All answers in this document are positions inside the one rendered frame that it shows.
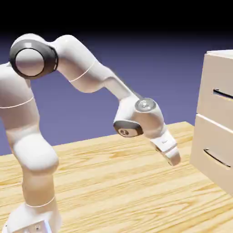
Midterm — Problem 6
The light beige cabinet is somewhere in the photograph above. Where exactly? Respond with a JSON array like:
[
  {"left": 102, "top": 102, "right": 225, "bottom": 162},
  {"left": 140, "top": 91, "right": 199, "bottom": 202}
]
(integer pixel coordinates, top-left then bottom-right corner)
[{"left": 189, "top": 49, "right": 233, "bottom": 195}]

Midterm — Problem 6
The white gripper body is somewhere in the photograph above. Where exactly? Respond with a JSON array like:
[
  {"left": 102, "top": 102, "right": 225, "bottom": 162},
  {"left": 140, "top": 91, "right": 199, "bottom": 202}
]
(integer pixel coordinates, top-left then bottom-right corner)
[{"left": 163, "top": 147, "right": 181, "bottom": 167}]

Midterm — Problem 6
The beige drawer front with curved handle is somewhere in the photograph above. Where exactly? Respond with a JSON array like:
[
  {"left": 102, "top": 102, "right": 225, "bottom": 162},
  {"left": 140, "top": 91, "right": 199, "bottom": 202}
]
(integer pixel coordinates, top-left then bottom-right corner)
[{"left": 189, "top": 114, "right": 233, "bottom": 195}]

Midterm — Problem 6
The curved dark drawer handle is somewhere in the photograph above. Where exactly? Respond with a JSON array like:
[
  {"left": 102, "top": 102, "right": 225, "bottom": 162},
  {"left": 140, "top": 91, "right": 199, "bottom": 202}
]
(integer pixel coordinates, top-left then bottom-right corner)
[{"left": 203, "top": 148, "right": 231, "bottom": 168}]

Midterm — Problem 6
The straight dark drawer handle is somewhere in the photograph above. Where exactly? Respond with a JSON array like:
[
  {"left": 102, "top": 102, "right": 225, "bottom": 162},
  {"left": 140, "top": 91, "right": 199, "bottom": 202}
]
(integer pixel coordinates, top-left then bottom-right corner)
[{"left": 213, "top": 88, "right": 233, "bottom": 100}]

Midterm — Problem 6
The beige drawer front with straight handle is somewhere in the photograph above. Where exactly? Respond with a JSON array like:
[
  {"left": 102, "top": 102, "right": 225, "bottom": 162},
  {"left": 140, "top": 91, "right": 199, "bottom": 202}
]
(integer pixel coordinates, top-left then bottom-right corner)
[{"left": 196, "top": 53, "right": 233, "bottom": 131}]

